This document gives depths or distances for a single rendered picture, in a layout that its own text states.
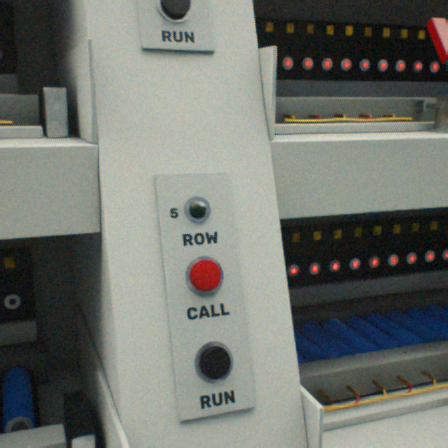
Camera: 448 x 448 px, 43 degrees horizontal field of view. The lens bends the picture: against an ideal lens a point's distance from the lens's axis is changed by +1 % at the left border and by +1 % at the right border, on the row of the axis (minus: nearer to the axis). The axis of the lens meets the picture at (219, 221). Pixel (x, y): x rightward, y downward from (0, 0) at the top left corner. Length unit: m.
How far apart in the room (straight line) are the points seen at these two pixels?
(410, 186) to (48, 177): 0.22
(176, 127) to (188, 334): 0.11
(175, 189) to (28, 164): 0.07
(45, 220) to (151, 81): 0.09
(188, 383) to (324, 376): 0.13
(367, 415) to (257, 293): 0.13
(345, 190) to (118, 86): 0.14
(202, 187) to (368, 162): 0.11
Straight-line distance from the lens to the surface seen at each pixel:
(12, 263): 0.43
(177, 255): 0.29
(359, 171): 0.35
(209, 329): 0.29
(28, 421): 0.37
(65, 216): 0.29
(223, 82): 0.32
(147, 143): 0.29
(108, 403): 0.31
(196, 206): 0.29
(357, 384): 0.41
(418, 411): 0.41
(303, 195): 0.33
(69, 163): 0.29
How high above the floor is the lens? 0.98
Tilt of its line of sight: 7 degrees up
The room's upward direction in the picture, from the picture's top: 6 degrees counter-clockwise
